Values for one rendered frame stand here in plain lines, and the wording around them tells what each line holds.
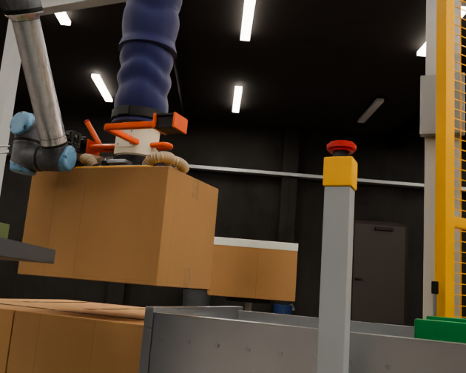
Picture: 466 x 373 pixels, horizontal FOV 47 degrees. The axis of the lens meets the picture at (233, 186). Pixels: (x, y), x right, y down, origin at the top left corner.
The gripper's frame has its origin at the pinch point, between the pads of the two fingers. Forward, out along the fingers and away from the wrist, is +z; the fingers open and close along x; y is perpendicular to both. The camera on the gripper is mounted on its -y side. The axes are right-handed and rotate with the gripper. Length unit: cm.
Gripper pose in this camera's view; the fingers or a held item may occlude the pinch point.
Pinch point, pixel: (80, 149)
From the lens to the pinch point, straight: 234.6
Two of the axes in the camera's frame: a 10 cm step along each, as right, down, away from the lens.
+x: 0.8, -9.8, 1.8
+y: 9.2, 0.0, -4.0
